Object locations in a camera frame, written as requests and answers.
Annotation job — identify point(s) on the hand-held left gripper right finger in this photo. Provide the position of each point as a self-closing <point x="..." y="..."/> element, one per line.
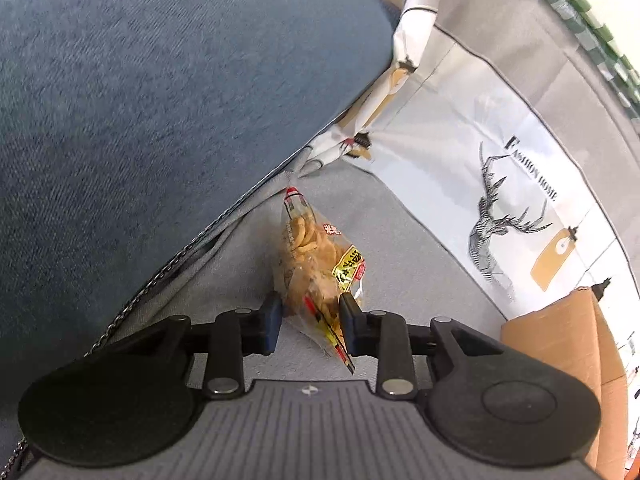
<point x="347" y="321"/>

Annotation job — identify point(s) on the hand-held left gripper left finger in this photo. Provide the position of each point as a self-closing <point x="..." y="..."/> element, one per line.
<point x="272" y="321"/>

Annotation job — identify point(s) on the clear cracker snack packet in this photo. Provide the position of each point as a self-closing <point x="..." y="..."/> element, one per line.
<point x="310" y="255"/>

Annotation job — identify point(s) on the brown cardboard box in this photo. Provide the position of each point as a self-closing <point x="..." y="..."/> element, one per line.
<point x="560" y="340"/>

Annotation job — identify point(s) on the blue denim fabric bag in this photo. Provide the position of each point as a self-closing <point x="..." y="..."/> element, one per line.
<point x="150" y="110"/>

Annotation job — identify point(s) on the grey deer printed cloth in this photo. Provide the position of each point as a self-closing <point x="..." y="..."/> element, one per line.
<point x="500" y="110"/>

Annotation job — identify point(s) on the green checkered cloth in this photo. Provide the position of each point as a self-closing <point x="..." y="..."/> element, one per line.
<point x="600" y="35"/>

